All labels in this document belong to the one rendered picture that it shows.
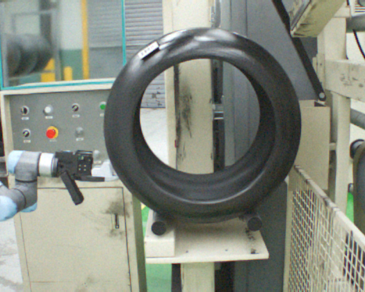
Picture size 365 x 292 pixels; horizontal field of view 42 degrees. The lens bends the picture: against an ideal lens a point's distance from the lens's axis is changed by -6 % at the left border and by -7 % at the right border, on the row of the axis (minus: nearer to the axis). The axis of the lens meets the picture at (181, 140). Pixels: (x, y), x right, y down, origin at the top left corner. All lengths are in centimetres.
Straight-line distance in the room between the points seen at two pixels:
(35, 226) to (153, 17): 895
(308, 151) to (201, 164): 38
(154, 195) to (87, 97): 78
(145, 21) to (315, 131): 932
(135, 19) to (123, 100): 962
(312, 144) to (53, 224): 115
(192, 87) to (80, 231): 84
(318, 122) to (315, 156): 12
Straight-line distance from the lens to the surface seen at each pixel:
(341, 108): 178
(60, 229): 220
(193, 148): 177
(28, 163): 155
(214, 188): 170
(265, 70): 138
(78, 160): 152
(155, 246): 148
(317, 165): 178
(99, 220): 215
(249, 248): 154
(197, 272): 193
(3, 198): 147
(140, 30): 1093
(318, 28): 162
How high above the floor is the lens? 143
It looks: 11 degrees down
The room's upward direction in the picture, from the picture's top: 2 degrees counter-clockwise
